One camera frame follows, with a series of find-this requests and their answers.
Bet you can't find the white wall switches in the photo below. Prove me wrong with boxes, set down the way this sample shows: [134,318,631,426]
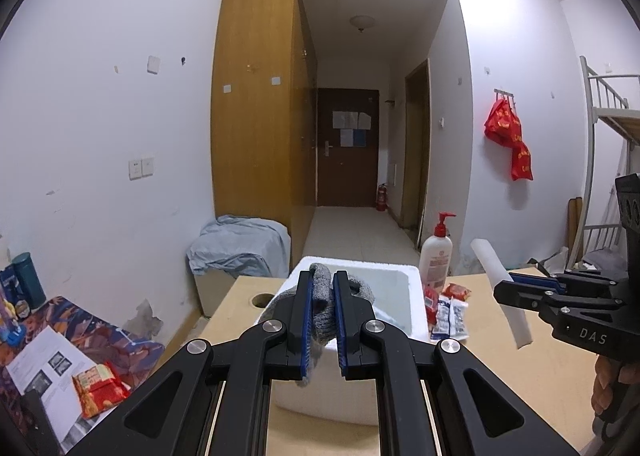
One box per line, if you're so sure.
[128,157,154,181]

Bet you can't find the blue grey cloth heap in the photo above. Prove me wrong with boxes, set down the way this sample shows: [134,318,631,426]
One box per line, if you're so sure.
[186,215,291,279]

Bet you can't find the wooden wardrobe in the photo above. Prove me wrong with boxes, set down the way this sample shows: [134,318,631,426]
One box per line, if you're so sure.
[210,0,317,263]

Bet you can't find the red hanging bags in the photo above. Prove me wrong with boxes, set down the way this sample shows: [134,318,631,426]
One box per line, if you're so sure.
[484,96,534,181]

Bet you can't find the ceiling lamp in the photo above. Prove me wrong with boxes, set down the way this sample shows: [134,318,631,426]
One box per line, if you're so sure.
[349,14,376,33]

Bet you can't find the white styrofoam box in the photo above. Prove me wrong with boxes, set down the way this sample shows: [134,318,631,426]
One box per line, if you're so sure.
[271,256,428,426]

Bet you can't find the grey sock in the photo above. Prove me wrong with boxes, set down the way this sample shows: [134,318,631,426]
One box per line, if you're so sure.
[294,261,377,389]

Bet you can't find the side doorway frame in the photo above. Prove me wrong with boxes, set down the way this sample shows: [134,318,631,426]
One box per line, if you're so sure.
[400,62,431,237]

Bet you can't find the silver blue sachet pack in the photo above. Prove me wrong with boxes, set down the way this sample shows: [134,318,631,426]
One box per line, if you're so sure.
[431,296,469,341]

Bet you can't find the person's right hand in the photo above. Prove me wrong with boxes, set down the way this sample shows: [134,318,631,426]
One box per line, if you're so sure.
[591,355,639,415]

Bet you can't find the dark brown entrance door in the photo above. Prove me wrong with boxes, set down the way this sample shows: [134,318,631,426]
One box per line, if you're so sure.
[318,88,380,207]

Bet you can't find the white lotion pump bottle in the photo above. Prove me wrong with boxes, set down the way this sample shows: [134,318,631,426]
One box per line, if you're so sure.
[419,213,456,293]

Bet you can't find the white printed paper sheet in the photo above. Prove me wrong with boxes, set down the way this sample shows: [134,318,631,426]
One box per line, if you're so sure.
[6,326,107,454]

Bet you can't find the red fire extinguisher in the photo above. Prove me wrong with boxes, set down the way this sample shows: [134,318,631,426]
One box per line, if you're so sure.
[375,183,388,213]

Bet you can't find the metal bunk bed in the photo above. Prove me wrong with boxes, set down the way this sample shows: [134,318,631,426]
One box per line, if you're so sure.
[567,56,639,268]

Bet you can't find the white foam tube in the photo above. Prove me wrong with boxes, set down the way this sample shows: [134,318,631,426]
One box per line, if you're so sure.
[471,239,533,349]

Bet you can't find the red orange snack bag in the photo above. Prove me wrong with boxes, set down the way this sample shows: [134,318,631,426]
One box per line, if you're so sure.
[72,362,130,419]

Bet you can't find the small red snack packet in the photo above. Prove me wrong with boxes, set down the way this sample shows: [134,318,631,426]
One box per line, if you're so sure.
[442,283,472,301]

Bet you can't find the dark teal cup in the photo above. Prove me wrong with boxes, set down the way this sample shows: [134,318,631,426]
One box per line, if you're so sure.
[12,253,47,310]

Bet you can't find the red wet wipes pack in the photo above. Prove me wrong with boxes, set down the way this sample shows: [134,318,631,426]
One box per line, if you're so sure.
[423,286,439,326]

